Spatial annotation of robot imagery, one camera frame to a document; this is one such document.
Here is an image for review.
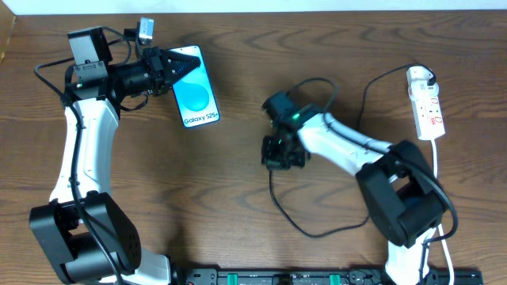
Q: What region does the black USB charging cable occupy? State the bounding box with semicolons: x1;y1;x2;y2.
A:
268;63;437;239

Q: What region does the white USB charger adapter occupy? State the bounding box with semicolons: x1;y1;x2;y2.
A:
406;66;440;101

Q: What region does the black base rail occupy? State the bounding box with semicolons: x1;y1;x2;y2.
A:
173;268;484;285

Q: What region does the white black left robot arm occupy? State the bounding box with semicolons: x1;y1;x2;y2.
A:
29;26;200;284

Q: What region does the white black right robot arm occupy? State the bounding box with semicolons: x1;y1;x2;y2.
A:
261;92;455;284

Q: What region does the white power strip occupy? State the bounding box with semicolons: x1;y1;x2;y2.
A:
408;84;445;141

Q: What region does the white power strip cord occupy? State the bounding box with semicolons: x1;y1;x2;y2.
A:
430;138;456;285

